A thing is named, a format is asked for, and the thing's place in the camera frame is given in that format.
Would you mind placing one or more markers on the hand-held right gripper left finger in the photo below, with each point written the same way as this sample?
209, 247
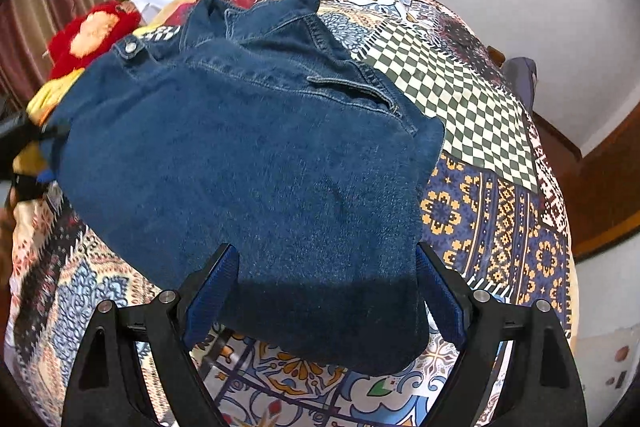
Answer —
210, 292

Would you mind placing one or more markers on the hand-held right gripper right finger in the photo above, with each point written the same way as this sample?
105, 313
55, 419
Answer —
445, 292

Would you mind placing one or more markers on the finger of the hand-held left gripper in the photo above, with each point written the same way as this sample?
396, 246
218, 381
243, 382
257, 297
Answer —
54, 129
32, 187

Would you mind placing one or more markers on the blue denim jeans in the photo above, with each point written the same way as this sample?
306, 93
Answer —
250, 157

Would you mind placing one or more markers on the yellow cloth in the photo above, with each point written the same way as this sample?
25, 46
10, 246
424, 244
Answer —
45, 94

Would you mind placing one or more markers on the patchwork printed bedsheet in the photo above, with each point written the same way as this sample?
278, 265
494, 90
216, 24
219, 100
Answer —
480, 217

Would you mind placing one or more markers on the red and orange plush toy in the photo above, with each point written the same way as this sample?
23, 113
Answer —
75, 27

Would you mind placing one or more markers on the brown wooden door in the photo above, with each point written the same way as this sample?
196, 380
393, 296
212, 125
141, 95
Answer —
610, 187

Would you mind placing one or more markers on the grey cloth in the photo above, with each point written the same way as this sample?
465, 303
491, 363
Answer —
520, 79

